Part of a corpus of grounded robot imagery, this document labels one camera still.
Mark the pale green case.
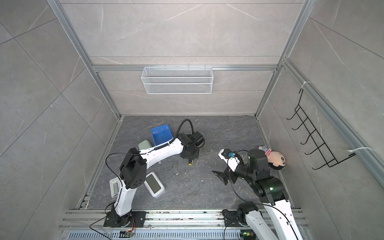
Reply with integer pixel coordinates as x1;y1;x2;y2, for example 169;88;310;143
138;140;152;151

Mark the aluminium frame corner post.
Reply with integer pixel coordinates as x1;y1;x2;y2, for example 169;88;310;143
255;0;317;120

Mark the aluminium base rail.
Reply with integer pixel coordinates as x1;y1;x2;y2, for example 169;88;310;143
59;209;310;240

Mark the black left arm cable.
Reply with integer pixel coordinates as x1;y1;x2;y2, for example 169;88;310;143
172;118;195;142

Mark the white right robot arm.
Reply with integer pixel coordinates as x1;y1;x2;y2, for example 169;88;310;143
214;149;303;240

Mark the black wire hook rack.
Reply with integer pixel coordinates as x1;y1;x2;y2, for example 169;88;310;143
286;89;356;171

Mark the plush doll blue hair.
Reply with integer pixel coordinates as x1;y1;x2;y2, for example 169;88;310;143
259;146;286;170

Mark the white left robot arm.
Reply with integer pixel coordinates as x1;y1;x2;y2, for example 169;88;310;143
104;132;205;228

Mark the white digital scale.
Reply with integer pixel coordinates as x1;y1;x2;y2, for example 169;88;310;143
144;172;166;198

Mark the aluminium left floor rail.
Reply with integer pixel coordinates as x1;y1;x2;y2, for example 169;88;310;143
75;116;124;210

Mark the blue plastic bin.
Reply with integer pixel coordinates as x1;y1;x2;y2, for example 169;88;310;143
150;124;173;146

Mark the white wire mesh basket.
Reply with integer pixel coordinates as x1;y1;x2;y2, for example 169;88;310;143
141;67;214;95

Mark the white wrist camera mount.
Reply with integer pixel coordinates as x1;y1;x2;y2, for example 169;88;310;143
218;149;241;172

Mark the small white device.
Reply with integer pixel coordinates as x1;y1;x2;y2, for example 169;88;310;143
109;177;122;198

